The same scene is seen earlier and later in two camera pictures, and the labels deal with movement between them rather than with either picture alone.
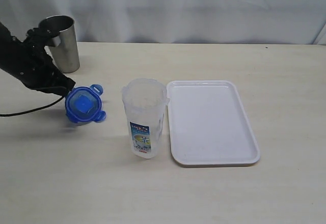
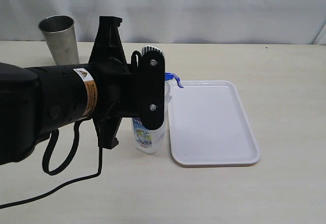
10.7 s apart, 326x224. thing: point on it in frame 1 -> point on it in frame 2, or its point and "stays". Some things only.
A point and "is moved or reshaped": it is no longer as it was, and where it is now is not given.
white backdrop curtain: x=252 y=11 stays
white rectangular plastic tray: x=209 y=125 stays
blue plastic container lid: x=83 y=104 is moved or reshaped
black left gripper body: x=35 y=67 -> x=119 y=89
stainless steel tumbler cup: x=66 y=56 stays
